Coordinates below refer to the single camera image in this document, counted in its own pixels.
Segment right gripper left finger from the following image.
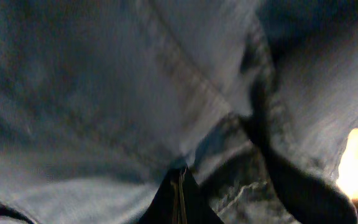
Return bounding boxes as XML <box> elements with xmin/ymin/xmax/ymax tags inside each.
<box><xmin>138</xmin><ymin>169</ymin><xmax>180</xmax><ymax>224</ymax></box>

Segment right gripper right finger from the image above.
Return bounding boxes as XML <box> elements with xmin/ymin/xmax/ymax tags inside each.
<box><xmin>178</xmin><ymin>167</ymin><xmax>223</xmax><ymax>224</ymax></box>

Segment dark navy shorts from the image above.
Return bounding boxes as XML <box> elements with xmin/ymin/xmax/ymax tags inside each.
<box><xmin>0</xmin><ymin>1</ymin><xmax>358</xmax><ymax>223</ymax></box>

